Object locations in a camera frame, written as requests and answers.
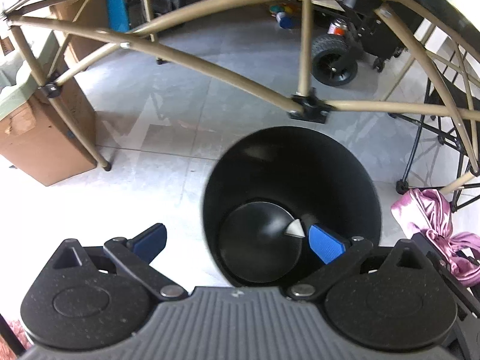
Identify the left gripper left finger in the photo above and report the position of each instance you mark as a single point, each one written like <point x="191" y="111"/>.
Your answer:
<point x="132" y="260"/>

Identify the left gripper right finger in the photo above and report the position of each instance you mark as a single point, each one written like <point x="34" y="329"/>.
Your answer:
<point x="341" y="258"/>

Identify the pink satin scrunchie bag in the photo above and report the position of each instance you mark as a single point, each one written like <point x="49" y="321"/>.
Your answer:
<point x="428" y="212"/>

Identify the black round trash bin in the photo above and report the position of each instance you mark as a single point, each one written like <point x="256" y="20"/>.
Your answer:
<point x="269" y="189"/>

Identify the cardboard box with green liner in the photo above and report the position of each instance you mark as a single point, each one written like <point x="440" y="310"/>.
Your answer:
<point x="33" y="136"/>

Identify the black wagon wheel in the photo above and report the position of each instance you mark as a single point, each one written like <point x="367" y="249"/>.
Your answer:
<point x="333" y="63"/>

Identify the tan folding camping table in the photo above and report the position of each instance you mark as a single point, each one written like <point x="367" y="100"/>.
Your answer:
<point x="165" y="126"/>

